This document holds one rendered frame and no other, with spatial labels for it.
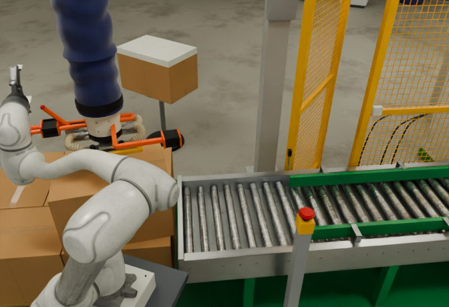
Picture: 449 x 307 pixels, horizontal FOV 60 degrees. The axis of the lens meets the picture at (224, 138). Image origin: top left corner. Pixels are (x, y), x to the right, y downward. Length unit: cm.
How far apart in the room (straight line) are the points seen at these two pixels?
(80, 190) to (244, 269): 97
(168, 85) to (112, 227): 251
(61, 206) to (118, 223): 117
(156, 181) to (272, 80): 207
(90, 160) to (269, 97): 208
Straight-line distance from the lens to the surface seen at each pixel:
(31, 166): 145
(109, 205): 97
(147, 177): 105
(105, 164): 115
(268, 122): 317
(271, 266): 226
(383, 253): 243
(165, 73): 335
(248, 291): 241
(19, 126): 139
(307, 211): 179
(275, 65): 296
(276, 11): 277
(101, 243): 95
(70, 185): 216
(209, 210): 254
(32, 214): 269
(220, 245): 226
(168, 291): 185
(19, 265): 252
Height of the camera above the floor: 225
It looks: 33 degrees down
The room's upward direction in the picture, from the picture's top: 1 degrees clockwise
